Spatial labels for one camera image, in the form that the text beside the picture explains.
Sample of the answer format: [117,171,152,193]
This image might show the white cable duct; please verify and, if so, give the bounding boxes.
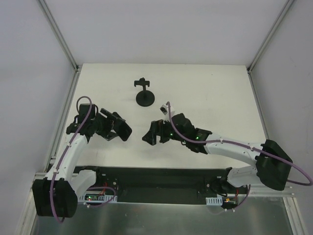
[78,194,117,204]
[205,196,223,206]

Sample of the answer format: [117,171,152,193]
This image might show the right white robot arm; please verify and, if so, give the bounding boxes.
[142,114,292,193]

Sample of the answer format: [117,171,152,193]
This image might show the left aluminium frame post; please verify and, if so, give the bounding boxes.
[38,0,83,71]

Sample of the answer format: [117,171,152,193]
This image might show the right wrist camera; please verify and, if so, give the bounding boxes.
[160,104,175,119]

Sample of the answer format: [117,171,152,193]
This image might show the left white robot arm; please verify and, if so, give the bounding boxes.
[32,103,132,220]

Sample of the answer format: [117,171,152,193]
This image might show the black phone stand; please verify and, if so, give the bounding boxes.
[134,77,155,107]

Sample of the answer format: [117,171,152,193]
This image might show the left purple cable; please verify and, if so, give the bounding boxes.
[48,95,117,224]

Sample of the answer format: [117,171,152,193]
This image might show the aluminium frame post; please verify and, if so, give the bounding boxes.
[246,0,296,73]
[38,0,83,71]

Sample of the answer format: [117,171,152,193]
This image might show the right aluminium frame post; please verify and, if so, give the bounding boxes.
[246,0,296,73]

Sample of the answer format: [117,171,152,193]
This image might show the left white cable duct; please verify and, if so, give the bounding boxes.
[78,194,117,204]

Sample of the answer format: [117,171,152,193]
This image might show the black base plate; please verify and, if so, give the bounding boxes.
[73,166,252,205]

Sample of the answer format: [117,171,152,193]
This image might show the black smartphone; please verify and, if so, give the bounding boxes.
[113,120,132,141]

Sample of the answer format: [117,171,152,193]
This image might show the right white cable duct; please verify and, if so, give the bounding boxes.
[205,196,223,206]

